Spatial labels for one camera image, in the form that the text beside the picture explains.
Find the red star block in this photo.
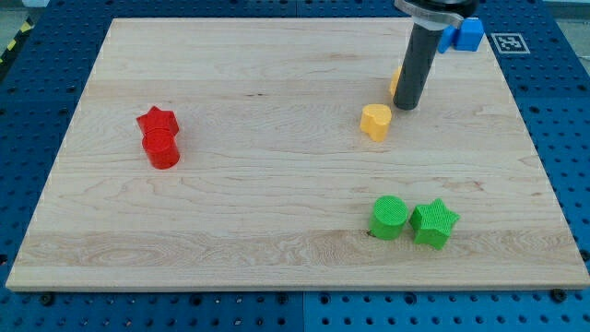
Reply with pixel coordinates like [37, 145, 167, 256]
[136, 106, 180, 136]

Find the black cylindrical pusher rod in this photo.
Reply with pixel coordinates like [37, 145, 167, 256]
[393, 23, 443, 111]

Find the blue triangle block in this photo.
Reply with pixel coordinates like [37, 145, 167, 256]
[437, 25, 458, 53]

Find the green cylinder block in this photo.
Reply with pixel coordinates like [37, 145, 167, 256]
[369, 196, 408, 240]

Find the yellow hexagon block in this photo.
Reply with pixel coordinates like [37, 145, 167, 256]
[389, 66, 402, 97]

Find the green star block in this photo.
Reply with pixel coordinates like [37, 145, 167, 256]
[409, 198, 461, 250]

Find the wooden board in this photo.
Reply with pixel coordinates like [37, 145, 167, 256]
[6, 18, 589, 292]

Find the white fiducial marker tag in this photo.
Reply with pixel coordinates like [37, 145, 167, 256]
[491, 32, 530, 54]

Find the blue cube block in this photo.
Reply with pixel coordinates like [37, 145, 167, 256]
[454, 18, 484, 52]

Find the yellow heart block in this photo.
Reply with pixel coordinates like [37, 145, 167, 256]
[360, 104, 393, 142]

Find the red cylinder block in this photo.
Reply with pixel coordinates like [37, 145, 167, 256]
[142, 129, 180, 170]

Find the silver clamp bracket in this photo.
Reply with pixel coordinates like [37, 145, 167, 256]
[394, 0, 465, 30]

